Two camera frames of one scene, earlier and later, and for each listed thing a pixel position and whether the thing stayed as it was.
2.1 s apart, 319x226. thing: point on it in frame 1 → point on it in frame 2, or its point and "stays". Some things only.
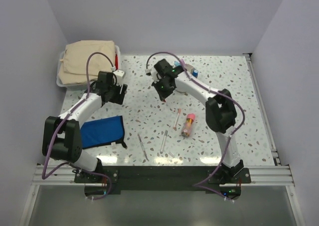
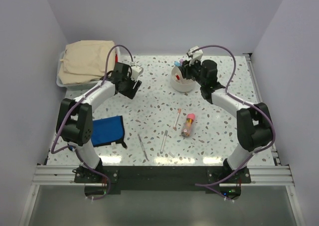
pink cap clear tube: [188, 124] stays
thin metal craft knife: [142, 146] stays
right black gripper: [163, 94] → [185, 68]
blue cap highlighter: [177, 63] stays
